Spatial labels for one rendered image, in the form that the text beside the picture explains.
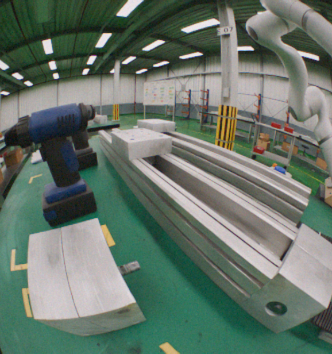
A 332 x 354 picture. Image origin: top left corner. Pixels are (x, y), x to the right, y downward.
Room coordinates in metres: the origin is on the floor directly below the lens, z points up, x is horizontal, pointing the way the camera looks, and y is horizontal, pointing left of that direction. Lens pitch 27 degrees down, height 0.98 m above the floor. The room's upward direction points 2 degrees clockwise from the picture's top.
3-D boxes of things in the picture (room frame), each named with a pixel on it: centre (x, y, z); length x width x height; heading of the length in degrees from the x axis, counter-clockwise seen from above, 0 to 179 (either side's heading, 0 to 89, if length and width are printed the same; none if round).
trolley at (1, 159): (2.22, 4.72, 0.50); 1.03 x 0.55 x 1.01; 41
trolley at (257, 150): (2.65, -2.16, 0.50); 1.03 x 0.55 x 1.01; 48
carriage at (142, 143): (0.40, 0.08, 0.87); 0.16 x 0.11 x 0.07; 33
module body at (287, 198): (0.51, -0.08, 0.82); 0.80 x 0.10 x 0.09; 33
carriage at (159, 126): (0.71, 0.06, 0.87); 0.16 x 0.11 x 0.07; 33
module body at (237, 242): (0.40, 0.08, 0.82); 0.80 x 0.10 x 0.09; 33
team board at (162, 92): (6.06, 0.39, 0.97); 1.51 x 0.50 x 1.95; 56
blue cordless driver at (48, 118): (0.20, 0.23, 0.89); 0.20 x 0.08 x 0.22; 133
